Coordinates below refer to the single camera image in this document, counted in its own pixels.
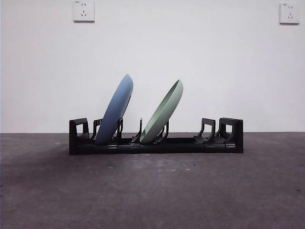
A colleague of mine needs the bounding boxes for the white wall socket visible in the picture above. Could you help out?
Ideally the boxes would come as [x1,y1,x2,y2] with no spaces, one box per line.
[279,2,300,25]
[73,0,95,23]

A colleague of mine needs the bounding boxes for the green round plate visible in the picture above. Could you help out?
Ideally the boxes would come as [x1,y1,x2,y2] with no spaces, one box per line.
[139,79,184,144]

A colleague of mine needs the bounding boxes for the blue round plate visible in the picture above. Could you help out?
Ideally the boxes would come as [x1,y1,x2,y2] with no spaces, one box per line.
[94,73,134,146]

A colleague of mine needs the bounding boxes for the black plate rack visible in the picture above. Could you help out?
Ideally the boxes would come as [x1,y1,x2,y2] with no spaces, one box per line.
[69,117,244,155]

